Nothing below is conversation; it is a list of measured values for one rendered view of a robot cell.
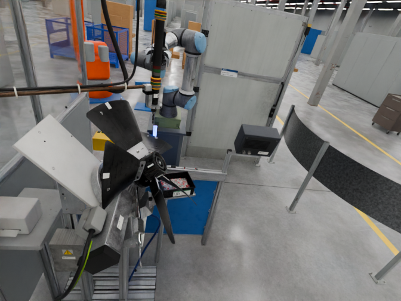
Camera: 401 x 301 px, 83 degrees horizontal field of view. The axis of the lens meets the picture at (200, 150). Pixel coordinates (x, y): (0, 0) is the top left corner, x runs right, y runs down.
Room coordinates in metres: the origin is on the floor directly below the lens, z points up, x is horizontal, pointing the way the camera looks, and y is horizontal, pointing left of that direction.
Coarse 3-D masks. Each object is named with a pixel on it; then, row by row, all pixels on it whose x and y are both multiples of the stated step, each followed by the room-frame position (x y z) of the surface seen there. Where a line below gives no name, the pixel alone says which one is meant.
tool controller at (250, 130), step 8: (240, 128) 1.43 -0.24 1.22; (248, 128) 1.40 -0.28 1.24; (256, 128) 1.42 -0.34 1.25; (264, 128) 1.45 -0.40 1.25; (272, 128) 1.47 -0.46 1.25; (240, 136) 1.39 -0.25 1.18; (248, 136) 1.35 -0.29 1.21; (256, 136) 1.35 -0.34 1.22; (264, 136) 1.37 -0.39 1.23; (272, 136) 1.39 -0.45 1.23; (240, 144) 1.36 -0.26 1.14; (248, 144) 1.36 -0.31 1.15; (256, 144) 1.37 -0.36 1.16; (264, 144) 1.38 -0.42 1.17; (272, 144) 1.39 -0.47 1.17; (240, 152) 1.38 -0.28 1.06; (248, 152) 1.37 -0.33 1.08; (256, 152) 1.40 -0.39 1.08; (264, 152) 1.41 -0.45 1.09; (272, 152) 1.42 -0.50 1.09
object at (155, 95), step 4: (156, 0) 0.93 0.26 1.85; (160, 0) 0.92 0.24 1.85; (164, 0) 0.93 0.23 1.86; (156, 4) 0.93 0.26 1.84; (160, 4) 0.92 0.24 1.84; (164, 4) 0.93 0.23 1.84; (164, 8) 0.93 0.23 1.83; (156, 92) 0.93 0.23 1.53; (152, 96) 0.92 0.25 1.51; (156, 96) 0.93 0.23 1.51; (152, 100) 0.92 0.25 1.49; (156, 100) 0.93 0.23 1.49; (152, 104) 0.92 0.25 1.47; (156, 104) 0.93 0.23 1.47
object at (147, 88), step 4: (144, 84) 0.91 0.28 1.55; (144, 88) 0.89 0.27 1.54; (148, 88) 0.90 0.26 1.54; (144, 92) 0.90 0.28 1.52; (148, 92) 0.89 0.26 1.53; (152, 92) 0.91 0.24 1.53; (148, 96) 0.90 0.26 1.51; (148, 100) 0.90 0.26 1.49; (148, 104) 0.90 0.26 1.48; (160, 104) 0.95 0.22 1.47; (152, 108) 0.90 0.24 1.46; (156, 108) 0.91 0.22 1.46; (160, 108) 0.93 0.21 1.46
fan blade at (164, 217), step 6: (156, 198) 0.75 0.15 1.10; (162, 198) 0.70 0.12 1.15; (156, 204) 0.75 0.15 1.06; (162, 204) 0.70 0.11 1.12; (162, 210) 0.70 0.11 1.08; (162, 216) 0.70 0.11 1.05; (168, 216) 0.62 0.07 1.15; (162, 222) 0.70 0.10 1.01; (168, 222) 0.64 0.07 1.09; (168, 228) 0.65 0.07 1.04; (168, 234) 0.66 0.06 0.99; (174, 240) 0.57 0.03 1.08
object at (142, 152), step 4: (140, 144) 0.89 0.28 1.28; (132, 148) 0.86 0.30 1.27; (136, 148) 0.87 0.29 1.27; (140, 148) 0.88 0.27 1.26; (144, 148) 0.89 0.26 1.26; (132, 152) 0.85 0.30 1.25; (136, 152) 0.85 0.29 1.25; (140, 152) 0.86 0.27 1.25; (144, 152) 0.87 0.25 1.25; (148, 152) 0.88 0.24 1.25; (136, 156) 0.84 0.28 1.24; (140, 156) 0.85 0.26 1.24
